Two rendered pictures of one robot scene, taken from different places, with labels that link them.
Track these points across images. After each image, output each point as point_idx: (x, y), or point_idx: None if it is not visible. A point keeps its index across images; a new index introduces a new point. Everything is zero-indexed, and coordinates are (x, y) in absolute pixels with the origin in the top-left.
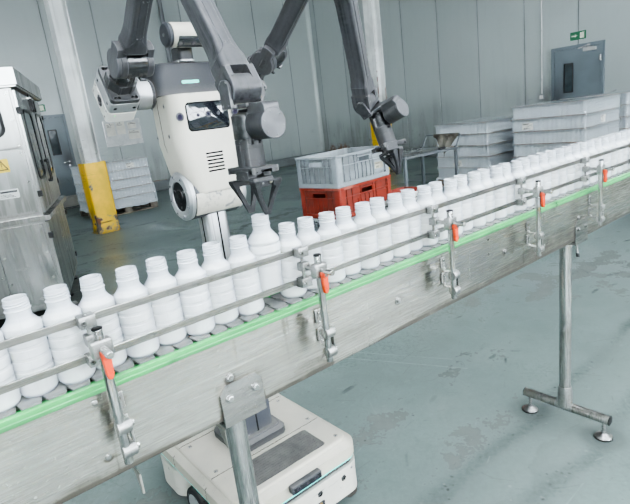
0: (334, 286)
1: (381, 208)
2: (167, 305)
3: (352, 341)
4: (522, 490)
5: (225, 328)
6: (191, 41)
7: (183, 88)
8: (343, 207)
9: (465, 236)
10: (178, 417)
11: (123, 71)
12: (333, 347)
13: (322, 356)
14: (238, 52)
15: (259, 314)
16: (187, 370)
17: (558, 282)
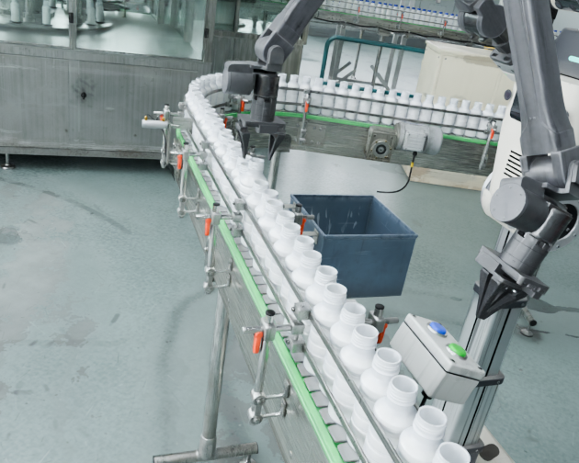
0: (245, 262)
1: (293, 250)
2: (221, 170)
3: (235, 321)
4: None
5: (221, 210)
6: (569, 5)
7: (567, 66)
8: (292, 217)
9: (322, 421)
10: (202, 231)
11: (460, 26)
12: (206, 284)
13: (227, 299)
14: (280, 19)
15: (230, 224)
16: (207, 210)
17: None
